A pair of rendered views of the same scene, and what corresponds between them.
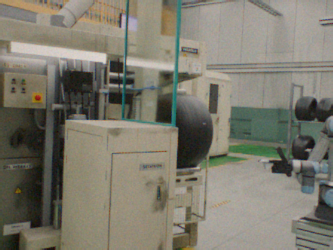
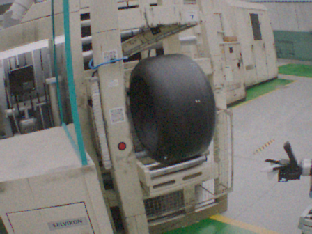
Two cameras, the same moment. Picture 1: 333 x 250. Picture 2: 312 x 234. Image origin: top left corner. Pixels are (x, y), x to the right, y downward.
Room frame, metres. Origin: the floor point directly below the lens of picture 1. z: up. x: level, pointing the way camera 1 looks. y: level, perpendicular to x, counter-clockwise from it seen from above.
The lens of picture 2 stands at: (1.06, -0.49, 1.63)
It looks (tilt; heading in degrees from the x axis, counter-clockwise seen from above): 15 degrees down; 15
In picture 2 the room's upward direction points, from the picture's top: 7 degrees counter-clockwise
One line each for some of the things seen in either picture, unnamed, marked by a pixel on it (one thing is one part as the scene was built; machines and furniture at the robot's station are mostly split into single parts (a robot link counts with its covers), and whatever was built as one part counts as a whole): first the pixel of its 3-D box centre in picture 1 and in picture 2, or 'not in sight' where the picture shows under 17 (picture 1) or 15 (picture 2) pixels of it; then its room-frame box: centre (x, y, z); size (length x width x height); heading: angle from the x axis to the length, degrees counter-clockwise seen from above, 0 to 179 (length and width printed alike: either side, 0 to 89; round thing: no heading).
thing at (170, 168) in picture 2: (180, 170); (177, 166); (2.76, -0.12, 0.90); 0.35 x 0.05 x 0.05; 125
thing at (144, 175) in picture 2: not in sight; (135, 166); (2.77, 0.11, 0.90); 0.40 x 0.03 x 0.10; 35
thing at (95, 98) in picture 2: not in sight; (99, 122); (2.63, 0.21, 1.19); 0.05 x 0.04 x 0.48; 35
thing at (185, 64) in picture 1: (166, 65); (150, 17); (3.19, 0.03, 1.71); 0.61 x 0.25 x 0.15; 125
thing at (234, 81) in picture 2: not in sight; (222, 72); (7.76, -0.14, 0.62); 0.91 x 0.58 x 1.25; 144
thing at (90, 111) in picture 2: not in sight; (106, 126); (3.06, 0.36, 1.05); 0.20 x 0.15 x 0.30; 125
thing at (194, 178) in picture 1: (180, 178); (177, 177); (2.75, -0.12, 0.83); 0.36 x 0.09 x 0.06; 125
